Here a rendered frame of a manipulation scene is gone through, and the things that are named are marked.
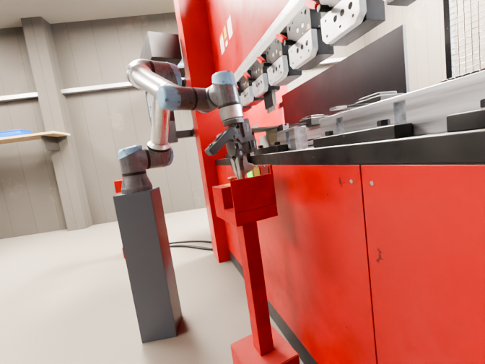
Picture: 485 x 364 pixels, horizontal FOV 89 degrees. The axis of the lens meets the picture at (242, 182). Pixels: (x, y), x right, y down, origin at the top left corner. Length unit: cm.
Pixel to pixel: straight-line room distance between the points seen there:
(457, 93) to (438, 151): 16
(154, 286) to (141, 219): 35
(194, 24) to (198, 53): 22
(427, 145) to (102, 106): 491
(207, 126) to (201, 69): 44
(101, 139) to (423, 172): 486
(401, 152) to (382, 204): 12
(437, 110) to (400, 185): 18
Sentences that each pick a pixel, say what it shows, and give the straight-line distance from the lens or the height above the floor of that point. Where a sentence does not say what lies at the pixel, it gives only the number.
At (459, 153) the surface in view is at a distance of 48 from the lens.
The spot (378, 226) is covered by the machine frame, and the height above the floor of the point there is 70.
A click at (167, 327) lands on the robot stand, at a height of 6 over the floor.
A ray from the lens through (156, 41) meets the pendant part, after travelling 237.
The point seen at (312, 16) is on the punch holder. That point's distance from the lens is 97.
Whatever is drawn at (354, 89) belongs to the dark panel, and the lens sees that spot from 157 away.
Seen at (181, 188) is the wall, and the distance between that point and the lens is 467.
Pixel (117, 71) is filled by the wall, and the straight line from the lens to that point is 512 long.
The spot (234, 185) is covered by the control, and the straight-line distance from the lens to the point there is 78.
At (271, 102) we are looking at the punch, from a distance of 128.
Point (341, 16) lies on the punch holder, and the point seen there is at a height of 122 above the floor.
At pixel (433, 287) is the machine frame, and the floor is 61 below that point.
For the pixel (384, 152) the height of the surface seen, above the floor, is 85.
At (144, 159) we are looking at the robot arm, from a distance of 134.
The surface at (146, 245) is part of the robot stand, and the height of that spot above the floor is 51.
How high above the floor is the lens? 89
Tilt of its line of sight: 6 degrees down
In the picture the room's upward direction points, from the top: 8 degrees counter-clockwise
